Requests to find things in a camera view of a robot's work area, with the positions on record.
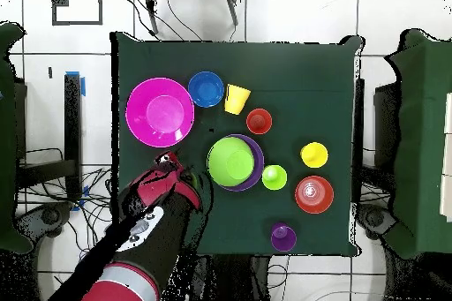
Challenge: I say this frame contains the pink bowl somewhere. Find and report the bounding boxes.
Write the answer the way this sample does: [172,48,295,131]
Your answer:
[125,77,196,148]

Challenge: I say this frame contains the green bowl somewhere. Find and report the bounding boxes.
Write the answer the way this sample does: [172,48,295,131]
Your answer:
[207,136,256,188]

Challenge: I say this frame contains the blue bowl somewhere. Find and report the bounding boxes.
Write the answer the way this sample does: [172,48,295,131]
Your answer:
[187,71,225,109]

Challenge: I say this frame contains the yellow ribbed cup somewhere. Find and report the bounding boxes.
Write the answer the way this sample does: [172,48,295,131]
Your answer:
[223,83,252,117]

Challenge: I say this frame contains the purple bowl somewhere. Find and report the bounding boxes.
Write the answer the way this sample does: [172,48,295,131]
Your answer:
[222,133,265,193]

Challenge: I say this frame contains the orange cup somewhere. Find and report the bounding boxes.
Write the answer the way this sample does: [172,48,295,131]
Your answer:
[245,108,274,136]

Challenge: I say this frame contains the green cup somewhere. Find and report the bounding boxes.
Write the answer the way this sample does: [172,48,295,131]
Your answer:
[261,163,289,192]

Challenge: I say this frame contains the black metal stand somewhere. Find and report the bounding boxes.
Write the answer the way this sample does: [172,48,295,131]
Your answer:
[15,72,84,203]

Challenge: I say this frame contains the blue tape strip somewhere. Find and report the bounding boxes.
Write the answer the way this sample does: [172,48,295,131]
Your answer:
[64,70,87,97]

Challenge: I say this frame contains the purple cup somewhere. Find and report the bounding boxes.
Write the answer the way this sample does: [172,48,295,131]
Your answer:
[270,222,298,253]

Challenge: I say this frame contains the tall yellow cup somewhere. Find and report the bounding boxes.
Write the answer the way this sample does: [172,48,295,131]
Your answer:
[299,141,329,169]

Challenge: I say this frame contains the dark green tablecloth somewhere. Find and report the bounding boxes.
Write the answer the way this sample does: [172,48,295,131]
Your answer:
[109,31,365,258]

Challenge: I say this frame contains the orange bowl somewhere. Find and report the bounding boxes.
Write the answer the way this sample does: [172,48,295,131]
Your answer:
[294,175,335,215]

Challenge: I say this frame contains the neighbouring green-clothed table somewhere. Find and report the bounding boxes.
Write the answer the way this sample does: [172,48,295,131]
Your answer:
[382,27,452,260]
[0,21,34,256]

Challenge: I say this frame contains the grey robot pedestal leg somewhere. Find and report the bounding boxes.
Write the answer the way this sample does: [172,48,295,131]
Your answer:
[354,205,398,242]
[15,201,73,240]

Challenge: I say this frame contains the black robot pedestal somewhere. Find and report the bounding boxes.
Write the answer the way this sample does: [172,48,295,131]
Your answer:
[197,254,271,301]

